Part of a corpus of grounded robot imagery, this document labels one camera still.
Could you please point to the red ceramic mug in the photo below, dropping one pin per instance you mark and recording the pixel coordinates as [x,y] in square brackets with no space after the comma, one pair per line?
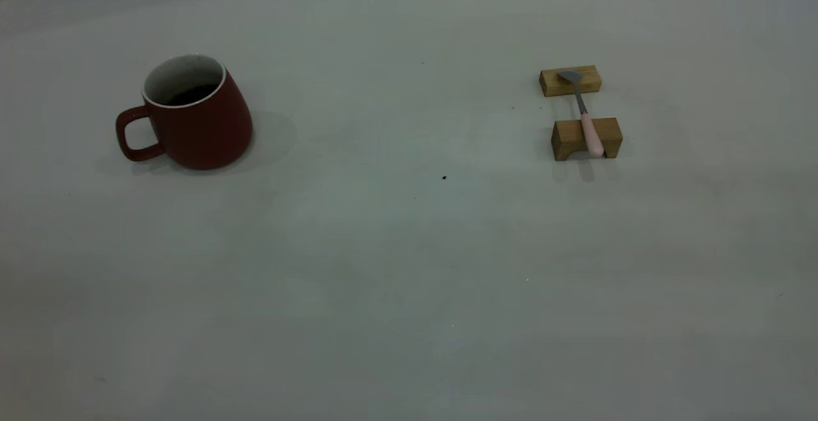
[204,133]

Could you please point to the arched wooden block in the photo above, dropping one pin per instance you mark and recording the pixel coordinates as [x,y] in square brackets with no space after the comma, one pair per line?
[567,137]

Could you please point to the rectangular wooden block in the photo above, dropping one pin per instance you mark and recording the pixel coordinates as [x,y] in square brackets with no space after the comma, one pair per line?
[553,82]

